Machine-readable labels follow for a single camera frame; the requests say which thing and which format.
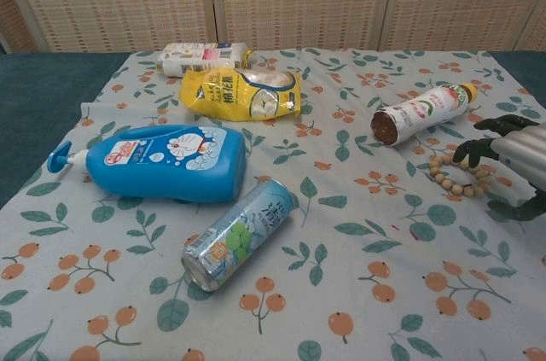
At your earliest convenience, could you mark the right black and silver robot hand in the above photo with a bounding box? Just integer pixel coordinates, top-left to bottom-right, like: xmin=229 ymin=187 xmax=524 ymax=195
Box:
xmin=452 ymin=114 xmax=546 ymax=222

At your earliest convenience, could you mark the wooden bead bracelet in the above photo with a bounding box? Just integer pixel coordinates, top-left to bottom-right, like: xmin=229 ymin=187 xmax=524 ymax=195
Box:
xmin=428 ymin=154 xmax=492 ymax=201

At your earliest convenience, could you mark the white labelled yellow-cap drink bottle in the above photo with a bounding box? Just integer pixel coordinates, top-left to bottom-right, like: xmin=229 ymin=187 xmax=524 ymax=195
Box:
xmin=369 ymin=82 xmax=479 ymax=148

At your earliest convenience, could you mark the floral leaf and berry tablecloth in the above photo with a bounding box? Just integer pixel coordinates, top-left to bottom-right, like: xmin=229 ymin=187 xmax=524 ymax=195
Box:
xmin=0 ymin=48 xmax=546 ymax=361

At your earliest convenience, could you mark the light blue grape drink can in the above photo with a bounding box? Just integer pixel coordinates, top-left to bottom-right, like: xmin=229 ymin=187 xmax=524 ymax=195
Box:
xmin=181 ymin=178 xmax=299 ymax=293

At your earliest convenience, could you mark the yellow marshmallow snack bag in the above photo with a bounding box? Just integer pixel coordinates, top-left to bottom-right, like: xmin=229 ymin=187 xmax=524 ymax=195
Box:
xmin=178 ymin=67 xmax=303 ymax=122

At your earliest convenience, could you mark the white printed snack package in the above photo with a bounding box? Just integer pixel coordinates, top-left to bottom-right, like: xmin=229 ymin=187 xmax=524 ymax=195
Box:
xmin=155 ymin=41 xmax=253 ymax=78

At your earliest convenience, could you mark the blue cartoon detergent pump bottle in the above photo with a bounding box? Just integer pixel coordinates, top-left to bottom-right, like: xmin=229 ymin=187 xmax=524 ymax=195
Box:
xmin=47 ymin=124 xmax=247 ymax=204

